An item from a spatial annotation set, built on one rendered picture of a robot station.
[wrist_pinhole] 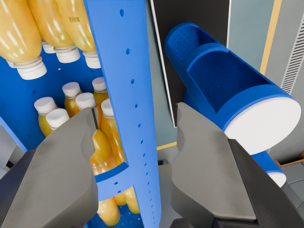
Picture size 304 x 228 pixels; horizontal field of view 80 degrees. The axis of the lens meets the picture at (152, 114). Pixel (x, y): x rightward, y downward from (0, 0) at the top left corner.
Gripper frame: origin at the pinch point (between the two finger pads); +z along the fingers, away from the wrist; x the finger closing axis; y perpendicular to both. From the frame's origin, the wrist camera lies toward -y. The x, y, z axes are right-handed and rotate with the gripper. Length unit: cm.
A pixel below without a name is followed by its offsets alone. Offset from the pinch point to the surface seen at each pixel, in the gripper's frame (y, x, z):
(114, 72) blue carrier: 1.0, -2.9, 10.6
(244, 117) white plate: 26, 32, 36
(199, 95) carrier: 29, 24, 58
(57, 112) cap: 12.3, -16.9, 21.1
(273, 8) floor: 2, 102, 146
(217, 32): 14, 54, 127
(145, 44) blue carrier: -0.7, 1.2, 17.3
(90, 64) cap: 2.4, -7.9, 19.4
